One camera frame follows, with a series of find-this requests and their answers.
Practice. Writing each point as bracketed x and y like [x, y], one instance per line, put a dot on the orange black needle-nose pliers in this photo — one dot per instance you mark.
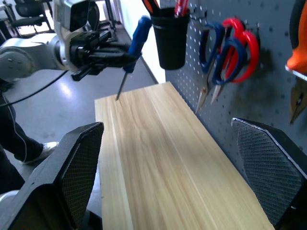
[297, 62]

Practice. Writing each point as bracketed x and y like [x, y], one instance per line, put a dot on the metal pliers holder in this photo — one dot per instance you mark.
[295, 73]

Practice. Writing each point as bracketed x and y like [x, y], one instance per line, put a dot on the black pegboard hook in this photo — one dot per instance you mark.
[257, 26]
[200, 14]

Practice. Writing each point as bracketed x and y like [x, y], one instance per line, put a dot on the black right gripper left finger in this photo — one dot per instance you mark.
[55, 182]

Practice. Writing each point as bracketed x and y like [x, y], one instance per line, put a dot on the black office chair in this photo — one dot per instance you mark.
[26, 9]

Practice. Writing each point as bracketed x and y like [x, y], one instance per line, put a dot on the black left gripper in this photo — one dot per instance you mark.
[81, 55]

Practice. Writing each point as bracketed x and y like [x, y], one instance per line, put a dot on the black cup holder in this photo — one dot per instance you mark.
[171, 43]

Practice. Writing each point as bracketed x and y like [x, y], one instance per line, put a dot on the person in dark striped trousers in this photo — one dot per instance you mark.
[9, 134]

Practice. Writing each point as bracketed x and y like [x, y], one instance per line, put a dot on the white shoe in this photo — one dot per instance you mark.
[46, 148]

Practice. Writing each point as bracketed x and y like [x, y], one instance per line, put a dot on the dark grey pegboard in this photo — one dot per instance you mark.
[263, 95]

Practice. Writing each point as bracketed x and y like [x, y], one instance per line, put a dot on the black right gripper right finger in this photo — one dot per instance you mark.
[271, 172]

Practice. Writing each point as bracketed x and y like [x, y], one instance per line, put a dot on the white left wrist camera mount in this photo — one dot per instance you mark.
[62, 14]

